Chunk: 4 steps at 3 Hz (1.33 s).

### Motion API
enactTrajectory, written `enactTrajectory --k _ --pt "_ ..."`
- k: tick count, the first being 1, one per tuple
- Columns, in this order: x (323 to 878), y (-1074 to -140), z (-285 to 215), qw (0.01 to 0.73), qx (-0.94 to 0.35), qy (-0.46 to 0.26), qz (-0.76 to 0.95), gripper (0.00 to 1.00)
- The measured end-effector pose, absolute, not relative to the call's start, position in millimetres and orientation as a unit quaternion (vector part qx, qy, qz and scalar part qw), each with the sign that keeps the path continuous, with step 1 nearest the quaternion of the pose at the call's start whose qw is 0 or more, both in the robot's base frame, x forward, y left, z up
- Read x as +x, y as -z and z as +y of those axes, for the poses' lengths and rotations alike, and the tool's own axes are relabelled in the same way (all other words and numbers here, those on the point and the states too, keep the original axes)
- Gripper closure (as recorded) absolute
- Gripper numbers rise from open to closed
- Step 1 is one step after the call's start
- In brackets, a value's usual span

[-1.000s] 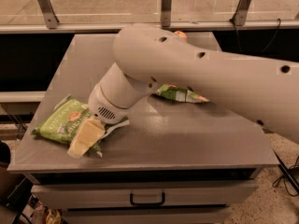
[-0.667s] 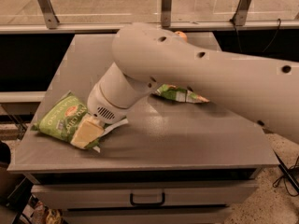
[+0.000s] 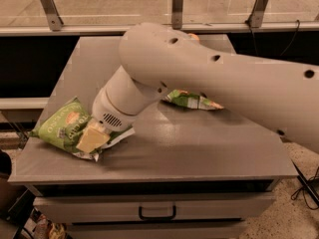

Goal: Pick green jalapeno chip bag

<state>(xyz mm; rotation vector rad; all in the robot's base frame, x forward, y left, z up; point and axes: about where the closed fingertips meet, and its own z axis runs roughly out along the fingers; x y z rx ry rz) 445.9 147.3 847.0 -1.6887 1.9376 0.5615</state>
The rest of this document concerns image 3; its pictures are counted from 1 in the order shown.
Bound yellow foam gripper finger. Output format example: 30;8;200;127
87;119;106;132
76;127;110;153

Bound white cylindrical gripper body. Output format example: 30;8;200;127
92;87;137;131

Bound green jalapeno kettle chip bag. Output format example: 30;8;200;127
30;98;135;161

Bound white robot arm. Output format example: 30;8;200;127
92;23;319;152

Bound crumpled green snack bag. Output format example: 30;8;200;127
163;90;223;111

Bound dark object at left edge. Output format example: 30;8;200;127
0;149;12;179

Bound grey drawer cabinet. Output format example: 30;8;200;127
8;34;299;239

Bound colourful packages under cabinet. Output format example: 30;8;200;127
23;209;69;239

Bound orange fruit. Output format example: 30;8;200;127
188;33;200;42

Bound black drawer handle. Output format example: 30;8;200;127
138;205;176;221

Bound left metal rail bracket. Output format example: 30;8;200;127
40;0;64;31

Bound metal rail bracket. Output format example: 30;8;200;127
246;0;269;28
171;0;183;29
40;0;64;31

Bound middle metal rail bracket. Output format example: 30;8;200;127
171;0;183;29

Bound right metal rail bracket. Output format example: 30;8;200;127
246;0;269;28

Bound black hanging cable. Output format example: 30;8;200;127
248;18;302;58

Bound black cable on floor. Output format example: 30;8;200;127
290;164;319;211

